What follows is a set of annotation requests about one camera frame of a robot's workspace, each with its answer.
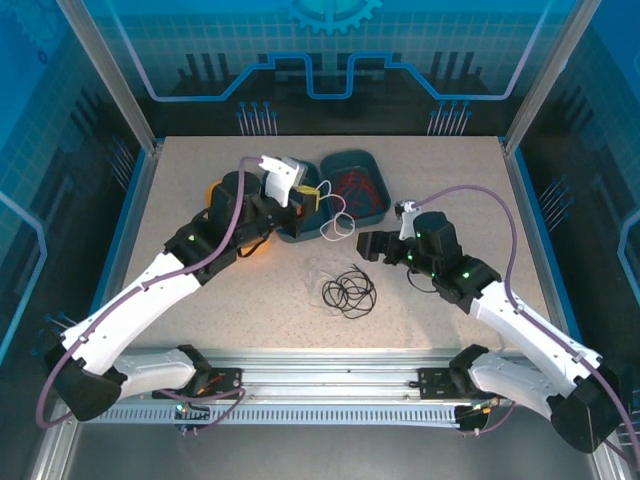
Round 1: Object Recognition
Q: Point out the teal plastic bin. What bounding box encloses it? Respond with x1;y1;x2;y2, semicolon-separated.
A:
318;148;391;231
275;159;332;245

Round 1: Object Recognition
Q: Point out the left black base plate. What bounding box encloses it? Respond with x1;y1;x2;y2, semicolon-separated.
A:
152;367;246;401

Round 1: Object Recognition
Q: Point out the black connector hub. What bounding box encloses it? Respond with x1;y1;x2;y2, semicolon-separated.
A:
172;399;212;437
455;399;502;436

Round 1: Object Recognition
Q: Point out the aluminium side rail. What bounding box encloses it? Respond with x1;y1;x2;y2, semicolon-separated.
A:
82;141;166;362
499;139;584;361

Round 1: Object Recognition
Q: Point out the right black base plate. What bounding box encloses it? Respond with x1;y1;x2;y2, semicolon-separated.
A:
417;367;509;401

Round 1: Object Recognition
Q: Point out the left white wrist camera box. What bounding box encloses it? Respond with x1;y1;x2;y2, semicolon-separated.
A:
258;155;309;208

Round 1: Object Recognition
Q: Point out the slotted grey cable duct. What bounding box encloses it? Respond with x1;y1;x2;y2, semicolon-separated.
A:
99;405;464;426

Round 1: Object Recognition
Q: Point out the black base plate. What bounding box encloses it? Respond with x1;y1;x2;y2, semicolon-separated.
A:
152;367;246;401
417;367;509;401

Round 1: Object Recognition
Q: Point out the black cable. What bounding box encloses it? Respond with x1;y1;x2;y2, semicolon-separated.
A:
320;264;377;321

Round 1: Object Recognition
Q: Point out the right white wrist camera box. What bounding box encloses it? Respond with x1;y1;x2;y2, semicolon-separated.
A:
394;199;419;241

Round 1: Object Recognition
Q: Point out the aluminium frame post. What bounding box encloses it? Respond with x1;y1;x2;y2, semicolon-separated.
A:
502;0;601;156
55;0;164;154

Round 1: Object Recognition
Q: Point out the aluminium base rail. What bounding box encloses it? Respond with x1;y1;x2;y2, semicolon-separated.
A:
64;347;599;407

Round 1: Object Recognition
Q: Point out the orange plastic bin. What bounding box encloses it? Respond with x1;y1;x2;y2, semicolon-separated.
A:
205;178;275;261

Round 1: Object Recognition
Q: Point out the steel lower panel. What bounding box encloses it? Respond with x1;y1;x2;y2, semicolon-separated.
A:
29;399;636;480

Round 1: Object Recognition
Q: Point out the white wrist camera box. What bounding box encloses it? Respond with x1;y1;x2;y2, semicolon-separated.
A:
258;155;309;208
394;199;419;241

